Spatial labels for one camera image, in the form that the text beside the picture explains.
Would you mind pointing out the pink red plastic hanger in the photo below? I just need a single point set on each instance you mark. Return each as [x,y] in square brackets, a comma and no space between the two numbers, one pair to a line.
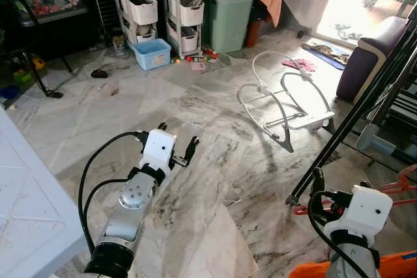
[391,189]

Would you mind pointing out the orange shirt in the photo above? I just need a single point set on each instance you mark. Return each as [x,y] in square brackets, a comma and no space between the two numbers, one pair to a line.
[391,266]

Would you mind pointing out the black curved stand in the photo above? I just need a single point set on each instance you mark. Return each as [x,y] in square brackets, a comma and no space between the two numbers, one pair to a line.
[53,94]

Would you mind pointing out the green laundry basket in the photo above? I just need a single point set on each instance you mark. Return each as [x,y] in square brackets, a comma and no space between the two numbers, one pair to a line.
[228,27]

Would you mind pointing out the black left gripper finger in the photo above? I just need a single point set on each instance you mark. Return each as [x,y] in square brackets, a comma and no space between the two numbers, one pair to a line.
[193,148]
[162,126]

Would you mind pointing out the blue door mat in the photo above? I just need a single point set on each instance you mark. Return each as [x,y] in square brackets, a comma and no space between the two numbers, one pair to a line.
[324,55]

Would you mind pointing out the black clothes drying rack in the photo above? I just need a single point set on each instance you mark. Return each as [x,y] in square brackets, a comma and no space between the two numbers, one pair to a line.
[350,116]

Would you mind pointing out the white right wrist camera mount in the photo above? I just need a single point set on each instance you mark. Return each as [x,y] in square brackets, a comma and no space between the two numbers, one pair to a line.
[361,209]

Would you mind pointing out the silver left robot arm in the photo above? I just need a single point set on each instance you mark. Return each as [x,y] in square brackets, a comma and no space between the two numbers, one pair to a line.
[133,196]

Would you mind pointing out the white plastic folding table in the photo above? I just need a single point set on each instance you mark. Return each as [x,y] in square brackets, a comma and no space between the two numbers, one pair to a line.
[32,213]

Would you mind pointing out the white baby bouncer frame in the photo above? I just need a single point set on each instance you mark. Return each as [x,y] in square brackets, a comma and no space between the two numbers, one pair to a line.
[285,141]

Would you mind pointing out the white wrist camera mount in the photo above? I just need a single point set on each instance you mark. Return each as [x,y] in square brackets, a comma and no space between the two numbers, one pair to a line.
[361,209]
[159,148]

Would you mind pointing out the blue plastic hanger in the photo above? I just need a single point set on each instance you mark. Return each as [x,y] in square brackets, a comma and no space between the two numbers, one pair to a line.
[409,255]

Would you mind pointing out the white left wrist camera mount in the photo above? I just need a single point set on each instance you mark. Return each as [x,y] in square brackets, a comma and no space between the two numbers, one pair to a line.
[159,148]

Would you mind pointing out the light blue plastic bin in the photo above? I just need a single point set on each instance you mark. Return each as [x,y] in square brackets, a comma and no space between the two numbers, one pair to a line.
[153,55]

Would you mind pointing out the glass jar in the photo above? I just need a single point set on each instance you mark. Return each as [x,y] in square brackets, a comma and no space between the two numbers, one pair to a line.
[118,42]

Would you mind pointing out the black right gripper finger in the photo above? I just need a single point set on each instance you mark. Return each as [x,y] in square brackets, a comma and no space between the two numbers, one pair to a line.
[318,180]
[365,185]

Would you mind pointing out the small pink box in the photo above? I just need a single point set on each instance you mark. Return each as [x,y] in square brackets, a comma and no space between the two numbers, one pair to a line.
[198,66]

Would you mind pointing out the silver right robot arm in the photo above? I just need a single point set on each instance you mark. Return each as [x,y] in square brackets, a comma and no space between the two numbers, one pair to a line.
[352,258]

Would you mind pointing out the pink floor cloth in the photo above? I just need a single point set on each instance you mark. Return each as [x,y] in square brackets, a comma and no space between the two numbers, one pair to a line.
[298,65]

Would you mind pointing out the small dark brown object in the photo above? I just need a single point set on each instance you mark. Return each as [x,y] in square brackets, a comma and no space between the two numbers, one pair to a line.
[100,73]

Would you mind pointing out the dark purple sofa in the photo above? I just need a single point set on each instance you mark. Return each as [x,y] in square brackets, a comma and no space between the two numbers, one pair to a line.
[365,69]

